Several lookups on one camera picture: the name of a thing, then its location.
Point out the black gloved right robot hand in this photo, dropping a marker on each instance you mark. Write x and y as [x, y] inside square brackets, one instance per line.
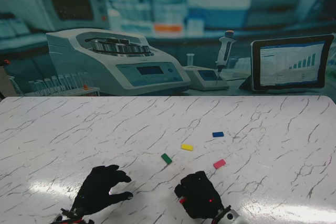
[199, 195]

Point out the blue domino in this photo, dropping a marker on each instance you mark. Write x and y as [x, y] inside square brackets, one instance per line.
[218, 134]

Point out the yellow domino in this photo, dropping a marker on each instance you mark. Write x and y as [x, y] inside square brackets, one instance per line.
[187, 147]

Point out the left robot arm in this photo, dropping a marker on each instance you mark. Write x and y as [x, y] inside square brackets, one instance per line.
[71, 218]

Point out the green domino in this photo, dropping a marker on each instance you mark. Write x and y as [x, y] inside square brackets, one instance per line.
[166, 158]

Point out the red domino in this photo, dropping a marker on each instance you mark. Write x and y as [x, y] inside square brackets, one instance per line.
[182, 200]

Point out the printed laboratory scene backdrop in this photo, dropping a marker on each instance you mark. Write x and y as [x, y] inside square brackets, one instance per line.
[168, 3]

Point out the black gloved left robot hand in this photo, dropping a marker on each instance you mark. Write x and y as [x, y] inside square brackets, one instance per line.
[94, 192]

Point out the pink domino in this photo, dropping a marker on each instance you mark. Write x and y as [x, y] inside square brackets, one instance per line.
[219, 164]

